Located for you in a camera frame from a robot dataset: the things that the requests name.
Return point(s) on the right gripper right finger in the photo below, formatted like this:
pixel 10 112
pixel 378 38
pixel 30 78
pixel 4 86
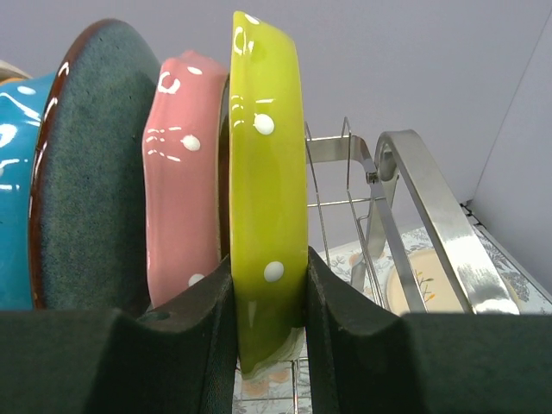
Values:
pixel 364 359

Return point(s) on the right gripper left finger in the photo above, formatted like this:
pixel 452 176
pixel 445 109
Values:
pixel 178 358

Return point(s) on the beige plate with sprig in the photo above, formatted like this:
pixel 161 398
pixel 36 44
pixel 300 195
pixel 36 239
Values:
pixel 433 285

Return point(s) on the pink dotted plate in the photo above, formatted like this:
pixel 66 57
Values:
pixel 185 151

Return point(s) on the lime green dotted plate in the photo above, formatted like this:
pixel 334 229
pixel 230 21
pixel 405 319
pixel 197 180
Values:
pixel 268 218

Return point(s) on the steel dish rack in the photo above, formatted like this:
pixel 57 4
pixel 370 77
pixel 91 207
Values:
pixel 408 191

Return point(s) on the floral table mat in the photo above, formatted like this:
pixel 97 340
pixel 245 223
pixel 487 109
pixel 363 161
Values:
pixel 289 391

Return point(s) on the dark green brown plate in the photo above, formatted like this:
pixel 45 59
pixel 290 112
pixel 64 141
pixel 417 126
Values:
pixel 86 217

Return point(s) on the cream white plate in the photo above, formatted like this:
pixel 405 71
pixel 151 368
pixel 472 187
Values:
pixel 10 73

